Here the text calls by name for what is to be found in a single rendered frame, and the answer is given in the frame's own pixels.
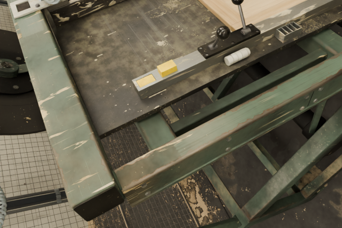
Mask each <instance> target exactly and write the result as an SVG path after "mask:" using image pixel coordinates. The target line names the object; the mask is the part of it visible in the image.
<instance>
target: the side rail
mask: <svg viewBox="0 0 342 228"><path fill-rule="evenodd" d="M341 91H342V52H340V53H338V54H336V55H334V56H332V57H330V58H328V59H326V60H324V61H323V62H321V63H319V64H317V65H315V66H313V67H311V68H309V69H307V70H305V71H303V72H301V73H300V74H298V75H296V76H294V77H292V78H290V79H288V80H286V81H284V82H282V83H280V84H278V85H276V86H275V87H273V88H271V89H269V90H267V91H265V92H263V93H261V94H259V95H257V96H255V97H253V98H251V99H250V100H248V101H246V102H244V103H242V104H240V105H238V106H236V107H234V108H232V109H230V110H228V111H226V112H225V113H223V114H221V115H219V116H217V117H215V118H213V119H211V120H209V121H207V122H205V123H203V124H201V125H200V126H198V127H196V128H194V129H192V130H190V131H188V132H186V133H184V134H182V135H180V136H178V137H176V138H175V139H173V140H171V141H169V142H167V143H165V144H163V145H161V146H159V147H157V148H155V149H153V150H151V151H150V152H148V153H146V154H144V155H142V156H140V157H138V158H136V159H134V160H132V161H130V162H128V163H126V164H125V165H123V166H121V167H119V168H117V169H115V170H114V171H115V173H116V175H117V178H118V180H119V183H120V185H121V187H122V190H121V192H122V194H123V195H124V196H125V197H126V199H127V201H128V202H129V204H130V206H131V207H135V206H137V205H139V204H140V203H142V202H144V201H146V200H148V199H149V198H151V197H153V196H155V195H157V194H158V193H160V192H162V191H164V190H166V189H167V188H169V187H171V186H173V185H175V184H176V183H178V182H180V181H182V180H184V179H185V178H187V177H189V176H191V175H193V174H194V173H196V172H198V171H199V170H201V169H203V168H205V167H206V166H208V165H210V164H212V163H214V162H215V161H217V160H219V159H221V158H223V157H224V156H226V155H228V154H230V153H232V152H233V151H235V150H237V149H239V148H241V147H242V146H244V145H246V144H248V143H250V142H251V141H253V140H255V139H257V138H259V137H260V136H262V135H264V134H266V133H268V132H269V131H271V130H273V129H275V128H277V127H278V126H280V125H282V124H284V123H286V122H287V121H289V120H291V119H293V118H294V117H296V116H298V115H300V114H302V113H304V112H305V111H307V110H309V109H311V108H313V107H314V106H316V105H318V104H320V103H321V102H323V101H325V100H327V99H329V98H330V97H332V96H334V95H336V94H338V93H339V92H341Z"/></svg>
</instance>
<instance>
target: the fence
mask: <svg viewBox="0 0 342 228"><path fill-rule="evenodd" d="M341 4H342V0H306V1H304V2H301V3H299V4H297V5H295V6H293V7H291V8H288V9H286V10H284V11H282V12H280V13H277V14H275V15H273V16H271V17H269V18H267V19H264V20H262V21H260V22H258V23H256V24H253V25H254V26H255V27H257V28H258V29H259V30H260V31H261V33H260V34H259V35H257V36H255V37H253V38H251V39H249V40H246V41H244V42H242V43H240V44H238V45H236V46H234V47H231V48H229V49H227V50H225V51H223V52H221V53H219V54H216V55H214V56H212V57H210V58H208V59H205V58H204V57H203V56H202V55H201V54H200V53H199V51H198V50H197V51H194V52H192V53H190V54H188V55H186V56H184V57H181V58H179V59H177V60H175V61H174V63H175V64H176V65H177V71H175V72H173V73H171V74H169V75H167V76H164V77H161V75H160V74H159V72H158V70H157V69H155V70H153V71H151V72H149V73H146V74H144V75H142V76H140V77H138V78H136V79H133V80H132V83H133V86H134V89H135V90H136V92H137V94H138V95H139V97H140V99H141V100H142V99H144V98H146V97H148V96H150V95H152V94H154V93H156V92H158V91H160V90H163V89H165V88H167V87H169V86H171V85H173V84H176V83H178V82H180V81H182V80H184V79H186V78H188V77H190V76H192V75H194V74H197V73H199V72H201V71H203V70H205V69H207V68H209V67H211V66H213V65H215V64H218V63H220V62H222V61H224V57H226V56H228V55H230V54H232V53H234V52H236V51H238V50H240V49H243V48H245V47H246V48H248V49H249V48H251V47H253V46H255V45H257V44H260V43H262V42H264V41H266V40H268V39H270V38H272V37H274V36H275V33H276V29H278V28H280V27H282V26H284V25H286V24H289V23H291V22H293V21H294V22H295V23H296V24H298V25H299V24H301V23H304V22H306V21H308V20H310V19H312V18H314V17H316V16H318V15H320V14H322V13H325V12H327V11H329V10H331V9H333V8H335V7H337V6H339V5H341ZM150 74H152V75H153V77H154V78H155V81H154V82H152V83H149V84H147V85H145V86H143V87H141V88H140V87H139V85H138V84H137V82H136V81H137V80H140V79H142V78H144V77H146V76H148V75H150Z"/></svg>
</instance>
